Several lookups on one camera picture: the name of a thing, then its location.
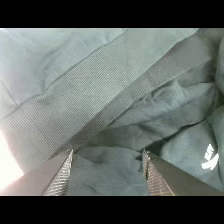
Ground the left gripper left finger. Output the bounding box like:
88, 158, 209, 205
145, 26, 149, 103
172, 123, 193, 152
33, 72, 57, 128
0, 148, 75, 196

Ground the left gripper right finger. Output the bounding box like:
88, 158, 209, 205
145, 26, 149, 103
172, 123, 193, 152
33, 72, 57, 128
142, 149, 224, 196

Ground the black garment with red trim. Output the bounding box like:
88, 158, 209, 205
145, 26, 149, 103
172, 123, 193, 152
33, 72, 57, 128
0, 28, 224, 196

